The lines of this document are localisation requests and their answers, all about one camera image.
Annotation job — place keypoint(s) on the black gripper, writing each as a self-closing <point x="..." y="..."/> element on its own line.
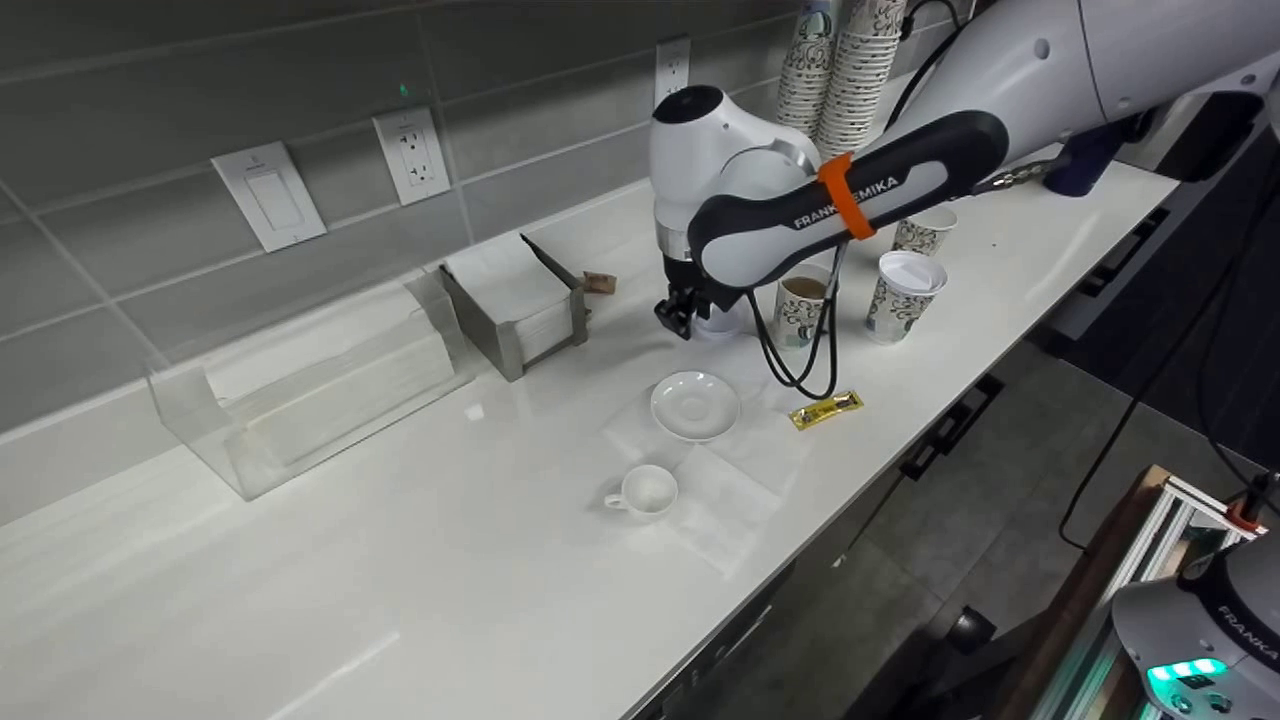
<point x="690" y="283"/>

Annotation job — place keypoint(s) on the grey robot base green light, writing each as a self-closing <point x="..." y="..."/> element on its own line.
<point x="1201" y="626"/>

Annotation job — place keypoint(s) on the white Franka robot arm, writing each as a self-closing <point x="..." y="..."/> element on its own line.
<point x="961" y="82"/>

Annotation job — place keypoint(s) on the patterned paper cup with lid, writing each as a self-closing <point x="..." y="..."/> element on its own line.
<point x="899" y="312"/>

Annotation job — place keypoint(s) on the white plastic cup lid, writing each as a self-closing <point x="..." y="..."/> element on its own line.
<point x="913" y="273"/>

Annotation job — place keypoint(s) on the white saucer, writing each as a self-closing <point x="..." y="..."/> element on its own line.
<point x="690" y="405"/>

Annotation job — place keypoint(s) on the brown sachet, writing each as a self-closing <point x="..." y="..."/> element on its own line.
<point x="598" y="283"/>

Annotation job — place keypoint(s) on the small open paper cup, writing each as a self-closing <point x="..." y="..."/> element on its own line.
<point x="801" y="323"/>

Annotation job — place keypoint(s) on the steel napkin holder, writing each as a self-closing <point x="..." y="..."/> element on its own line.
<point x="513" y="306"/>

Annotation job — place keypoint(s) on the yellow sachet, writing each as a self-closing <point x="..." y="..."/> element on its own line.
<point x="824" y="410"/>

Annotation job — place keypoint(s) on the small white teacup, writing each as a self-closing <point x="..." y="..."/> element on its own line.
<point x="646" y="489"/>

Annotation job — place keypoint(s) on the clear plastic sheet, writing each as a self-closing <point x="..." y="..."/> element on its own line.
<point x="725" y="502"/>

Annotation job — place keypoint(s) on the open patterned paper cup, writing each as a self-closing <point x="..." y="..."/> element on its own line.
<point x="920" y="234"/>

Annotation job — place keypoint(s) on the dark base cabinet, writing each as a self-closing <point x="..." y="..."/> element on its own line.
<point x="867" y="512"/>

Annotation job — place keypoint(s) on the tall stack of paper cups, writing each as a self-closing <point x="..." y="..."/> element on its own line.
<point x="801" y="65"/>
<point x="867" y="82"/>

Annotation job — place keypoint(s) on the clear acrylic container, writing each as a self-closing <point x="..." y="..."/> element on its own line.
<point x="312" y="384"/>

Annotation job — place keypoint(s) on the white wall outlet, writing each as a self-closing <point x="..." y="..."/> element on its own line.
<point x="411" y="152"/>

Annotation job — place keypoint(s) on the white wall switch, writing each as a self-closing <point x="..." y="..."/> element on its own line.
<point x="268" y="197"/>

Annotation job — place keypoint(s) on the wood and aluminium frame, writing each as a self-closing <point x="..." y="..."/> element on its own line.
<point x="1175" y="512"/>

